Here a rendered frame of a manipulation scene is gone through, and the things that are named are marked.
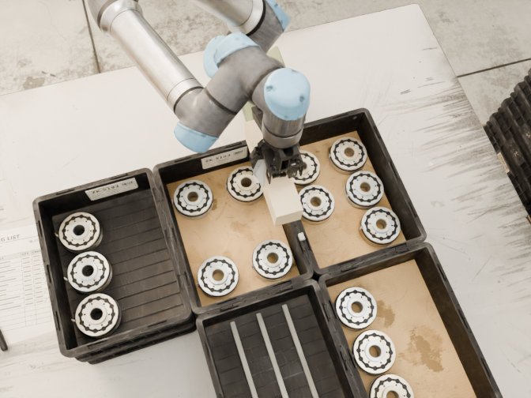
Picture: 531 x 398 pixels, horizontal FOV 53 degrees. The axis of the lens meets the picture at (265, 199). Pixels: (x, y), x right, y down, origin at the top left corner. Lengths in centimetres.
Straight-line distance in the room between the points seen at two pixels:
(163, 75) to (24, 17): 206
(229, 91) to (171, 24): 193
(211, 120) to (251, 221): 52
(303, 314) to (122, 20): 79
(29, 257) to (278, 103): 98
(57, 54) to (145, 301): 172
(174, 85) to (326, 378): 77
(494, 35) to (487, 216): 154
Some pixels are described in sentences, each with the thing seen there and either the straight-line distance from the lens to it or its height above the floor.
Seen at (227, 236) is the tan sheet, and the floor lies 83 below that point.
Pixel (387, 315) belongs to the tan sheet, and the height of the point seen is 83.
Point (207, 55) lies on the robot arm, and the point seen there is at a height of 97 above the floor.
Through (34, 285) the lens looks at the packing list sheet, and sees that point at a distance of 160.
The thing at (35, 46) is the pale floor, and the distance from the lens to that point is 291.
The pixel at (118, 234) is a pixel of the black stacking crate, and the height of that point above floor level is 83.
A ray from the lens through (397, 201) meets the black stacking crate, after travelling 144.
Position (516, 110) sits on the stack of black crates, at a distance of 233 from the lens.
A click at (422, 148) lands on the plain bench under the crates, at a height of 70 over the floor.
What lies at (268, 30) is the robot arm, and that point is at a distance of 143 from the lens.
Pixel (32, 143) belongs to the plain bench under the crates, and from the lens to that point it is 177.
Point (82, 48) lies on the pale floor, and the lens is 284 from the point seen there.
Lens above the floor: 216
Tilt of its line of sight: 68 degrees down
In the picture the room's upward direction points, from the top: 6 degrees clockwise
